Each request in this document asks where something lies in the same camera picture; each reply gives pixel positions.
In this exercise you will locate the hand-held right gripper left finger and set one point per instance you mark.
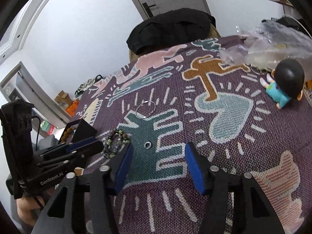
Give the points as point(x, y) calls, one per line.
point(123, 170)

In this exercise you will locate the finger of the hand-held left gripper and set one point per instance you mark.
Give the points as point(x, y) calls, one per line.
point(81, 145)
point(80, 154)

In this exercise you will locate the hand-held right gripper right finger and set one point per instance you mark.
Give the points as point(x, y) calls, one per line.
point(195, 170)

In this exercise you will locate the black box with white inside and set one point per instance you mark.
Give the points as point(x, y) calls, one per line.
point(85, 129)

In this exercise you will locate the person's left forearm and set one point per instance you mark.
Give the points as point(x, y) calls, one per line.
point(26, 212)

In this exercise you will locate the grey cabinet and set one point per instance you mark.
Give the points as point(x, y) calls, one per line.
point(48, 141)

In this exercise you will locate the orange paper bag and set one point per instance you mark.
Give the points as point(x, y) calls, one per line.
point(72, 108)

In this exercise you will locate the open cardboard box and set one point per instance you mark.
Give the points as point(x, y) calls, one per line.
point(63, 99)

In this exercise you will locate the printed figure blanket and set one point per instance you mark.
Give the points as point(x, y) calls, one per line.
point(243, 151)

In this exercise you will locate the black shoe rack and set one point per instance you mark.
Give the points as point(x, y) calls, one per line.
point(85, 85)

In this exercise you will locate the thin silver bangle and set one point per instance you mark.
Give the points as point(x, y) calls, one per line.
point(147, 101)

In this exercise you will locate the black-haired doll figure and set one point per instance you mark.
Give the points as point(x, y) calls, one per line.
point(290, 75)

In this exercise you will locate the clear plastic bag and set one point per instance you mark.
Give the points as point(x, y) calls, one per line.
point(268, 43)

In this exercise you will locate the grey door frame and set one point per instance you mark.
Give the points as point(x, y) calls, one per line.
point(36, 90)

